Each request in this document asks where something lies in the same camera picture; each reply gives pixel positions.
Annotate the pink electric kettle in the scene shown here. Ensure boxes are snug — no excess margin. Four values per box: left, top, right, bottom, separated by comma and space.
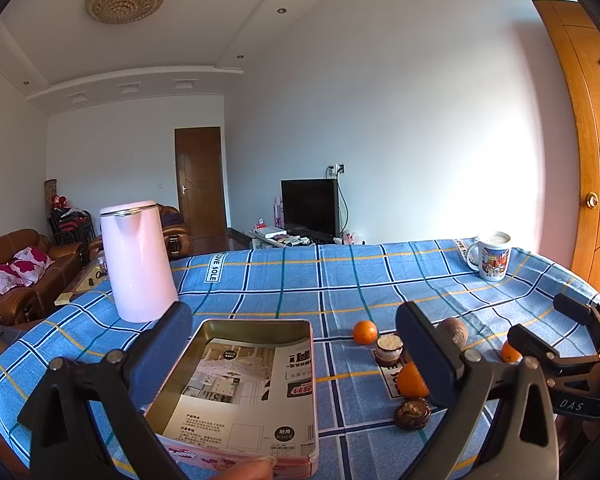
99, 200, 178, 323

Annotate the light wooden door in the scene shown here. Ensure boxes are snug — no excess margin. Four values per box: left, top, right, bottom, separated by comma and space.
533, 0, 600, 292

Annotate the pink floral cushion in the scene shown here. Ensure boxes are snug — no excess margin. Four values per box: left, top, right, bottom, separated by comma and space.
0, 246, 54, 295

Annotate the low tv stand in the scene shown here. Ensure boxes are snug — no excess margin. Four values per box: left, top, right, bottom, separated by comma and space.
247, 226, 341, 249

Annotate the brown cup white filling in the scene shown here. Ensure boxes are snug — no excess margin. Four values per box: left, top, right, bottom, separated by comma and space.
374, 333, 403, 367

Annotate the wall socket with cable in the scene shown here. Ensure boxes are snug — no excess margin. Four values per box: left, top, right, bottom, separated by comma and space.
325, 164, 350, 237

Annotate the pink rectangular tin box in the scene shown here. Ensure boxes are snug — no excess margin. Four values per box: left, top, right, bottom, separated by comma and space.
145, 320, 318, 479

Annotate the brown leather armchair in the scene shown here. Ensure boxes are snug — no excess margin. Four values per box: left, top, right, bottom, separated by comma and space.
88, 204, 193, 261

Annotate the coffee table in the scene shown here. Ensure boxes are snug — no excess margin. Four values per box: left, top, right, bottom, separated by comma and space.
54, 259, 107, 307

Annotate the person's left hand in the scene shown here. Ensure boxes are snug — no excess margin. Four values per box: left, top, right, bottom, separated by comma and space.
210, 456, 276, 480

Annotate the dark brown interior door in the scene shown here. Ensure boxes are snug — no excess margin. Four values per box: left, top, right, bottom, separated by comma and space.
174, 127, 226, 240

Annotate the white cartoon printed mug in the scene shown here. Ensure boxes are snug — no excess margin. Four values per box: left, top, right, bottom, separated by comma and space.
466, 232, 512, 282

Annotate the orange mandarin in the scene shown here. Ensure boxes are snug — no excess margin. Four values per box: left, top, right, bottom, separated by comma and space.
352, 320, 378, 346
501, 341, 522, 364
396, 361, 429, 398

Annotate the black television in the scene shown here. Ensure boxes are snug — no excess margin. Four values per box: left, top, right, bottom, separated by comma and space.
280, 179, 340, 236

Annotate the brown leather sofa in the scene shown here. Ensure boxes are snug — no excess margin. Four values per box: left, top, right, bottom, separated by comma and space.
0, 229, 85, 325

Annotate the purple round passion fruit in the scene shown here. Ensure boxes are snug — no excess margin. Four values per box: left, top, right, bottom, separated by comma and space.
437, 318, 469, 349

